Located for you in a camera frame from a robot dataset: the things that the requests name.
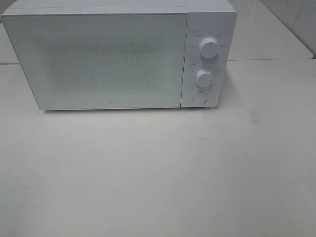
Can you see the round white door button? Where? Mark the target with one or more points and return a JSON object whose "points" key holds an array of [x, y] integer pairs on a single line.
{"points": [[199, 98]]}

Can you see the white timer knob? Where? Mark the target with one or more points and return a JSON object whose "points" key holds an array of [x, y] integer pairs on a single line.
{"points": [[204, 78]]}

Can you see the white microwave door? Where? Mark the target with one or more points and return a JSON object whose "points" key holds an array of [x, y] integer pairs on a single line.
{"points": [[101, 61]]}

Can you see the upper white power knob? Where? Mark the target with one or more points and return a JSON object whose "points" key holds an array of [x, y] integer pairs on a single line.
{"points": [[209, 47]]}

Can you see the white microwave oven body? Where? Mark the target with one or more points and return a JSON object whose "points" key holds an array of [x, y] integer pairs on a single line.
{"points": [[204, 18]]}

